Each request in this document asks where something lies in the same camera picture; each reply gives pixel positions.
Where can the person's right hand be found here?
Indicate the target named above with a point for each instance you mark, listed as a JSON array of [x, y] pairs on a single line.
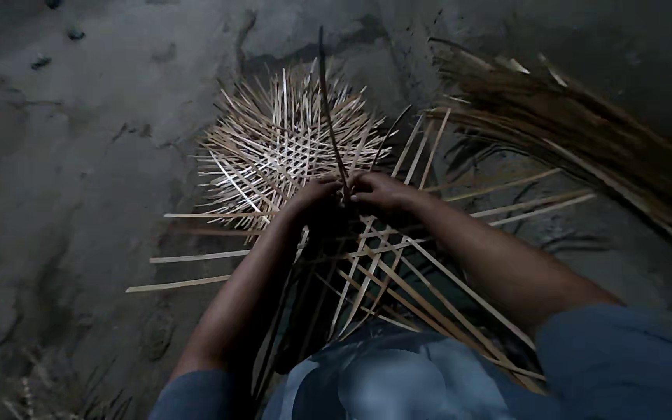
[[391, 191]]

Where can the person's left hand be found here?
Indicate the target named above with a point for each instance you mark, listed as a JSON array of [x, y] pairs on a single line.
[[308, 195]]

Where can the person's left fingers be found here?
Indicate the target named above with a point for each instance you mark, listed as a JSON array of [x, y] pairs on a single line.
[[330, 184]]

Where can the person's right fingers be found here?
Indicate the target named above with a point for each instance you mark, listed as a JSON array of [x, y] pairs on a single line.
[[364, 181]]

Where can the dark brown long strip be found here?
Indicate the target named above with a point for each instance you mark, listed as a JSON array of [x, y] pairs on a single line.
[[328, 109]]

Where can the woven bamboo strip lattice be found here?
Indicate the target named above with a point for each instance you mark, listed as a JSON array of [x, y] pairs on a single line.
[[399, 272]]

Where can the person's left forearm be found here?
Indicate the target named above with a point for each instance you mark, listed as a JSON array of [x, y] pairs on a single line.
[[242, 294]]

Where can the person's right forearm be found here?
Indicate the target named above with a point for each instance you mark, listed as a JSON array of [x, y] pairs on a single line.
[[490, 254]]

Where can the stack of woven bamboo pieces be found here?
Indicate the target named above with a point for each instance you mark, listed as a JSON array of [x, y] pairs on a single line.
[[292, 147]]

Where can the person's body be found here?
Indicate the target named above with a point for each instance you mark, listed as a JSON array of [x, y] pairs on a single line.
[[394, 379]]

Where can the bundle of brown bamboo strips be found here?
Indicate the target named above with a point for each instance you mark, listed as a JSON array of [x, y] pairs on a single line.
[[581, 131]]

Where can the pile of dry twigs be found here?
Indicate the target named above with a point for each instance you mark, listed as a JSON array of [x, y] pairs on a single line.
[[28, 394]]

